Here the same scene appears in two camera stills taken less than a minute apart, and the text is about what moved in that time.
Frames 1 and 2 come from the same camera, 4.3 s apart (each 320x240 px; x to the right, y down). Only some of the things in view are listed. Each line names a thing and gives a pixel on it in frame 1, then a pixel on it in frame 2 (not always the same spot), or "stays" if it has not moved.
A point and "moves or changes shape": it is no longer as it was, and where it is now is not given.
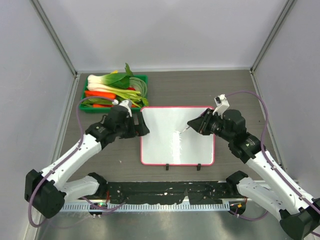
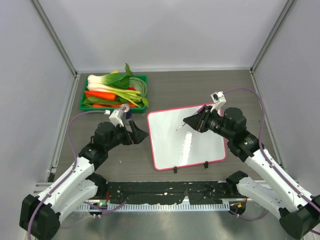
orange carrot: x=100 y=94 stays
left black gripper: x=138 y=130 to x=136 y=135
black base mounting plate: x=172 y=192 stays
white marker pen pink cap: x=186 y=128 to x=176 y=129
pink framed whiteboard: x=172 y=141 moves or changes shape
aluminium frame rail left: x=72 y=94 stays
